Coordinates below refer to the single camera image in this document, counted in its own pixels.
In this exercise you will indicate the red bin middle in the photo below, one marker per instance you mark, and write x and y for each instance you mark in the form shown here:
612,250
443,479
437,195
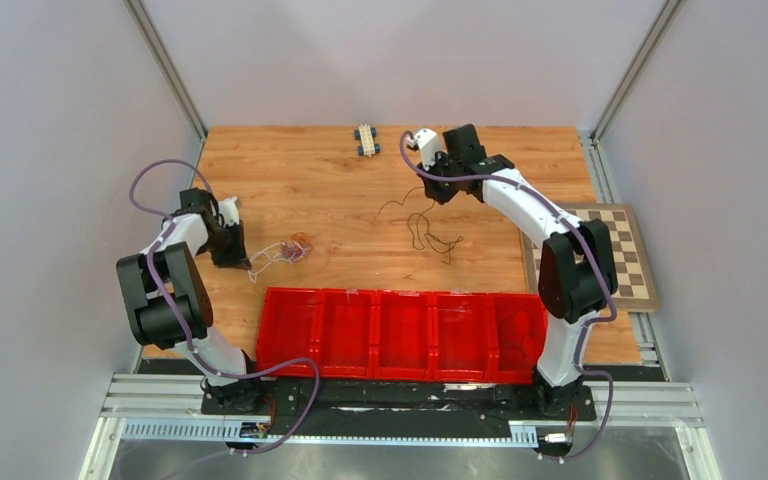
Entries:
405,336

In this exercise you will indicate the white blue toy car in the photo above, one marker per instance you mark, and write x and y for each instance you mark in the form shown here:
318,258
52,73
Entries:
366,135

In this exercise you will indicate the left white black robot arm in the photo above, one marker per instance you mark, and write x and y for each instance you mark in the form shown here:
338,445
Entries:
167,303

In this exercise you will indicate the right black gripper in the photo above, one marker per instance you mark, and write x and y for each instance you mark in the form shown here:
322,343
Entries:
433,193

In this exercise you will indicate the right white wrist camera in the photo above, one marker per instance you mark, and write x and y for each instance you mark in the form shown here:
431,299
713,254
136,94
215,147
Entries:
428,144

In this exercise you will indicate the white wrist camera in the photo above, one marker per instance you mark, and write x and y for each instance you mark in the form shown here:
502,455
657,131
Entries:
229,210
428,144

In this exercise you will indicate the wooden chessboard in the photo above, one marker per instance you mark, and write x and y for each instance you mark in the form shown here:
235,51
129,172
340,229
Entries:
636,291

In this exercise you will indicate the aluminium frame rail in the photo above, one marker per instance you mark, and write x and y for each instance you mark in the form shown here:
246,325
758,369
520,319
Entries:
635,403

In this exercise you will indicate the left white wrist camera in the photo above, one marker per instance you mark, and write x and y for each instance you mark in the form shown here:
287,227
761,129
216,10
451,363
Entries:
229,210

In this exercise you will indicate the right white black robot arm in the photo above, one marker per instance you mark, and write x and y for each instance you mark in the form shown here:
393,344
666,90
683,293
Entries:
577,276

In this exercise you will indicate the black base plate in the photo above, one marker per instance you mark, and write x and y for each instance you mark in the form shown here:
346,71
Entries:
359,408

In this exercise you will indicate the red bin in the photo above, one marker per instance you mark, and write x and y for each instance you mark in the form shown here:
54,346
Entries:
520,327
288,326
346,326
405,336
464,347

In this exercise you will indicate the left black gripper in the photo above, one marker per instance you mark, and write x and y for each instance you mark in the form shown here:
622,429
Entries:
237,258

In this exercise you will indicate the red bin rightmost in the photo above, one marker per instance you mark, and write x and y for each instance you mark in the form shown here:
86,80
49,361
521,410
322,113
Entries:
520,327

